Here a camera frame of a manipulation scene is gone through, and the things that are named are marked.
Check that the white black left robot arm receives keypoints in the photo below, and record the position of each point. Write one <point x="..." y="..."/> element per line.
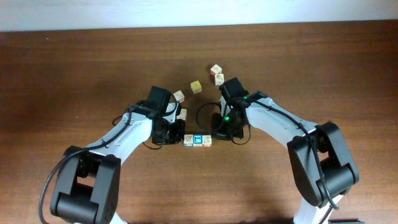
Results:
<point x="87" y="186"/>

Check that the wooden block red picture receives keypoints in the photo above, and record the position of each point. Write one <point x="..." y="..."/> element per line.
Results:
<point x="207" y="140"/>

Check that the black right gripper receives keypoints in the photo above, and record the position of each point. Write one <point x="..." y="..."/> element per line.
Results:
<point x="222" y="132"/>

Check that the wooden block red side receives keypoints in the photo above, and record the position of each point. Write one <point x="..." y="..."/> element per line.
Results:
<point x="179" y="96"/>

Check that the wooden block blue side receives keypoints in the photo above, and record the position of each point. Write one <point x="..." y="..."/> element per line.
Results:
<point x="188" y="140"/>

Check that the wooden block plain picture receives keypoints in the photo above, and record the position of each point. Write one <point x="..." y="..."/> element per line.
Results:
<point x="219" y="79"/>

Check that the plain wooden block lower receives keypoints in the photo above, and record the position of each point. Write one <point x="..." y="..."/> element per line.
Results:
<point x="182" y="115"/>

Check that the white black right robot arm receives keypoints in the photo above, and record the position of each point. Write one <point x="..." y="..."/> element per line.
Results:
<point x="322" y="165"/>

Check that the yellow wooden block left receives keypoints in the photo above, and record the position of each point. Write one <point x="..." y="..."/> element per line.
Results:
<point x="196" y="87"/>

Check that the blue letter wooden block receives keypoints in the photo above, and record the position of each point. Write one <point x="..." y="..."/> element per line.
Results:
<point x="197" y="140"/>

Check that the wooden block red top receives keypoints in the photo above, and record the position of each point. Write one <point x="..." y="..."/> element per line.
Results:
<point x="215" y="69"/>

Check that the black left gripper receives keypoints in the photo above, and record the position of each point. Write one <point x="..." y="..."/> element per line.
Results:
<point x="178" y="134"/>

